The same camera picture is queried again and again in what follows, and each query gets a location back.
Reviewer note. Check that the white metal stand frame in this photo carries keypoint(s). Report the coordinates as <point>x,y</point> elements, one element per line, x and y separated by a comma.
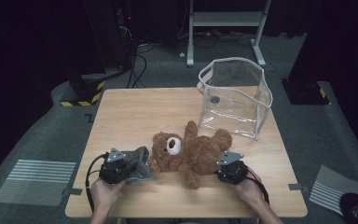
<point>227,18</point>

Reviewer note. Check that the brown teddy bear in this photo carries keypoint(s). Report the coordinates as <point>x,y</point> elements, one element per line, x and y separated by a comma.
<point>195,152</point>

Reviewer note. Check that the black equipment rack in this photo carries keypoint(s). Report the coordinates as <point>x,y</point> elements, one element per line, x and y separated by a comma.
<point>126,34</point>

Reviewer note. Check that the curled grey striped sheet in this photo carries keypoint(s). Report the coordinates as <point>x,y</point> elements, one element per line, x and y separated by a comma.
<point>329,183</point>

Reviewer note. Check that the large grey striped sheet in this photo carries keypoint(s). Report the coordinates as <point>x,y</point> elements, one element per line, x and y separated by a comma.
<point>34,182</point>

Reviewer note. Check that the black base with yellow stripes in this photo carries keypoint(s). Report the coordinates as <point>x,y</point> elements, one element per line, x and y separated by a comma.
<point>85,90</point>

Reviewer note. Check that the grey round table grommet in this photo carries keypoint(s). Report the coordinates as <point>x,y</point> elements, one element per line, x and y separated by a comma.
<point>215,99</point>

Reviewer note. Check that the grey tape piece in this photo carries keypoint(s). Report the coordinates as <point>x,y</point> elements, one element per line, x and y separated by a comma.
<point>296,187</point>
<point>73,191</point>

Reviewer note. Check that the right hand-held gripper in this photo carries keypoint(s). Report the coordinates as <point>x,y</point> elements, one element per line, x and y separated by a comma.
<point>233,171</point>

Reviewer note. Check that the person's left hand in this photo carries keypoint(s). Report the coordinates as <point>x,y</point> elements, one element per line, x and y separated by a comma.
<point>105,193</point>

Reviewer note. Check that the dark round object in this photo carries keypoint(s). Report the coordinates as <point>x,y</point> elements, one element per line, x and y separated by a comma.
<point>357,208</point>

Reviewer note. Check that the person's right hand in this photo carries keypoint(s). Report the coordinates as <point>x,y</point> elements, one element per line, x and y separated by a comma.
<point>248,189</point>

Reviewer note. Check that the black base with yellow mark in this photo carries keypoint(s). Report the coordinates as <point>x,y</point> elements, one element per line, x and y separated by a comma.
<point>304,91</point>

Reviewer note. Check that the grey fluffy cloth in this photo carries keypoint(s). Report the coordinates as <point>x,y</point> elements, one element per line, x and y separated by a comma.
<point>138,165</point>

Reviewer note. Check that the clear plastic bag white trim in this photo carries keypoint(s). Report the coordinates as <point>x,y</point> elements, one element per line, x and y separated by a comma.
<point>234,102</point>

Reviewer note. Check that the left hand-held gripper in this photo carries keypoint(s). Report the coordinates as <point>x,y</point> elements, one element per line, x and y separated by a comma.
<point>115,169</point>

